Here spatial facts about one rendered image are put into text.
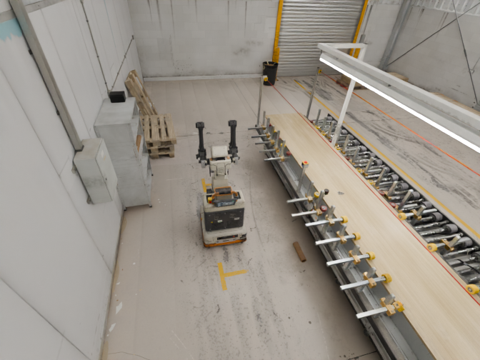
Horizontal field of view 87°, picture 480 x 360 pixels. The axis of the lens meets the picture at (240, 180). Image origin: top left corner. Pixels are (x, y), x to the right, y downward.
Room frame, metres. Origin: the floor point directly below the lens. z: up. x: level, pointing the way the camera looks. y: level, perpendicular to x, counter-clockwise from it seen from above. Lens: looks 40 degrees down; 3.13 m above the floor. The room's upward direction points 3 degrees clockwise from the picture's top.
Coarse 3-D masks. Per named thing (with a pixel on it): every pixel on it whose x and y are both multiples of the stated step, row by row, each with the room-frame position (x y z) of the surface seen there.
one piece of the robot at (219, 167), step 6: (210, 156) 2.76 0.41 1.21; (228, 156) 2.76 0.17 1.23; (210, 162) 2.61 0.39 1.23; (216, 162) 2.62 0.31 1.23; (222, 162) 2.64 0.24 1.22; (228, 162) 2.65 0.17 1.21; (210, 168) 2.60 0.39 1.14; (216, 168) 2.60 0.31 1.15; (222, 168) 2.62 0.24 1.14; (228, 168) 2.64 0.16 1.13; (216, 174) 2.59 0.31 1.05; (222, 174) 2.61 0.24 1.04; (216, 180) 2.66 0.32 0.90; (222, 180) 2.68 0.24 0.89; (216, 186) 2.65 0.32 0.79; (222, 186) 2.67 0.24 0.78
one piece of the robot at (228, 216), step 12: (216, 192) 2.30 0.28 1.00; (228, 192) 2.31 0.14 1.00; (240, 192) 2.53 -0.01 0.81; (204, 204) 2.27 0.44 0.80; (240, 204) 2.34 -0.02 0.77; (204, 216) 2.29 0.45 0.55; (216, 216) 2.27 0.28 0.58; (228, 216) 2.30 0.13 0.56; (240, 216) 2.34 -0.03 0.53; (216, 228) 2.26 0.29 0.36; (228, 228) 2.30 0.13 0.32
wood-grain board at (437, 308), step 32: (288, 128) 4.29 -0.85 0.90; (320, 160) 3.28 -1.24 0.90; (352, 192) 2.55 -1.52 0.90; (352, 224) 1.98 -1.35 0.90; (384, 224) 2.01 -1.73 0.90; (384, 256) 1.56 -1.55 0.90; (416, 256) 1.58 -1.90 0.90; (384, 288) 1.23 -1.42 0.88; (416, 288) 1.23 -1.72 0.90; (448, 288) 1.25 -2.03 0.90; (416, 320) 0.94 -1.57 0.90; (448, 320) 0.95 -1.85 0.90; (448, 352) 0.71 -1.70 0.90
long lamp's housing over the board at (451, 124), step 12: (324, 60) 3.36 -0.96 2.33; (336, 60) 3.17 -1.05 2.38; (348, 72) 2.86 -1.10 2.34; (360, 72) 2.74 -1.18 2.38; (372, 84) 2.47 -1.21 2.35; (384, 84) 2.39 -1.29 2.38; (396, 96) 2.16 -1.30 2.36; (408, 96) 2.11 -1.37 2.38; (420, 108) 1.92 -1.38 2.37; (432, 108) 1.89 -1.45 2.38; (432, 120) 1.77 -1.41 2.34; (444, 120) 1.70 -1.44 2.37; (456, 120) 1.69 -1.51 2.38; (456, 132) 1.58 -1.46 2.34; (468, 132) 1.53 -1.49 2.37
